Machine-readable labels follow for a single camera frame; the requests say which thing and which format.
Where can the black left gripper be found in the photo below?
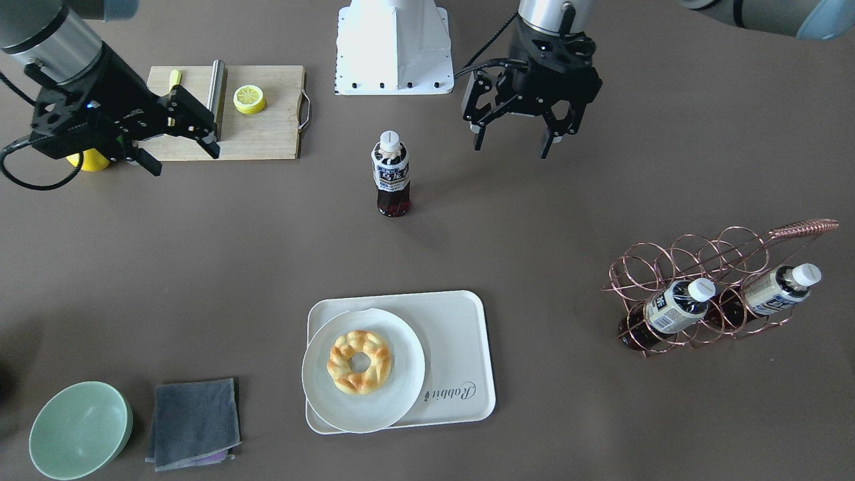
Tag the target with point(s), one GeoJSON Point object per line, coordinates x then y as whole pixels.
{"type": "Point", "coordinates": [520, 81]}

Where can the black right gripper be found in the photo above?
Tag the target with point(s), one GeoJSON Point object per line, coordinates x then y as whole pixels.
{"type": "Point", "coordinates": [125, 87]}

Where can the tea bottle slot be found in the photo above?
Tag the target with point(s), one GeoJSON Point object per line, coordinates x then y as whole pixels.
{"type": "Point", "coordinates": [390, 168]}
{"type": "Point", "coordinates": [670, 311]}

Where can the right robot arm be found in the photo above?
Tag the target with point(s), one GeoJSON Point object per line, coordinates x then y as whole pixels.
{"type": "Point", "coordinates": [52, 35]}

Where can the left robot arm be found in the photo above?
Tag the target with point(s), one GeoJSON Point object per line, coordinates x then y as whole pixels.
{"type": "Point", "coordinates": [803, 20]}

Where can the cream serving tray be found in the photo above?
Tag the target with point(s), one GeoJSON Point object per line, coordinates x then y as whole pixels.
{"type": "Point", "coordinates": [442, 369]}

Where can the tea bottle front slot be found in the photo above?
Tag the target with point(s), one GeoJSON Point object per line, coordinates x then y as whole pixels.
{"type": "Point", "coordinates": [670, 311]}

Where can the yellow plastic knife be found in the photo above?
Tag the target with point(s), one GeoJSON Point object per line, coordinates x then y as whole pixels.
{"type": "Point", "coordinates": [175, 78]}

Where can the yellow lemon lower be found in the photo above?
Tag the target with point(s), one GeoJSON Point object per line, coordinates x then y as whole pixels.
{"type": "Point", "coordinates": [92, 160]}

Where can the half lemon slice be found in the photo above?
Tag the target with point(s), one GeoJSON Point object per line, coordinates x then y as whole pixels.
{"type": "Point", "coordinates": [249, 99]}

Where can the wooden cutting board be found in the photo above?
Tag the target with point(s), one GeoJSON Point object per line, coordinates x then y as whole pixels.
{"type": "Point", "coordinates": [269, 135]}

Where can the white round plate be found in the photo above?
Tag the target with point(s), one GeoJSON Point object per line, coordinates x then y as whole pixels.
{"type": "Point", "coordinates": [385, 406]}

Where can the grey folded cloth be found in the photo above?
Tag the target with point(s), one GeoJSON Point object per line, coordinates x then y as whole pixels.
{"type": "Point", "coordinates": [194, 424]}

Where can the mint green bowl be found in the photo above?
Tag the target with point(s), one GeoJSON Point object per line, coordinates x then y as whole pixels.
{"type": "Point", "coordinates": [79, 430]}

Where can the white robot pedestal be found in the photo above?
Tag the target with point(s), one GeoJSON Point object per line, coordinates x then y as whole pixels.
{"type": "Point", "coordinates": [393, 48]}

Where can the copper wire bottle rack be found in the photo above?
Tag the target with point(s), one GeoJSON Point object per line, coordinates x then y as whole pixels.
{"type": "Point", "coordinates": [734, 258]}

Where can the glazed ring pastry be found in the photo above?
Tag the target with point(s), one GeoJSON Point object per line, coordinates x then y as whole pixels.
{"type": "Point", "coordinates": [360, 362]}

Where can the tea bottle handle side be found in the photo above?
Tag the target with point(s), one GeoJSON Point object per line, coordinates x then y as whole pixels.
{"type": "Point", "coordinates": [775, 291]}

